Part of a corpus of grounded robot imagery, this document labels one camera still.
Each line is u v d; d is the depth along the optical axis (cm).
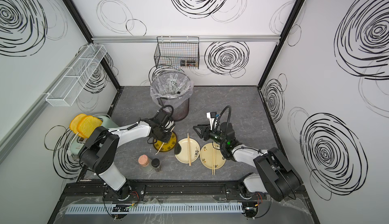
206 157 85
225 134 64
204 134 73
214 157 83
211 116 75
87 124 75
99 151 46
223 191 75
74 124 74
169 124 81
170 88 96
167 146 88
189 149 86
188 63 89
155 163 74
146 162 74
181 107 91
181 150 88
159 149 86
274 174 43
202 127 74
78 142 75
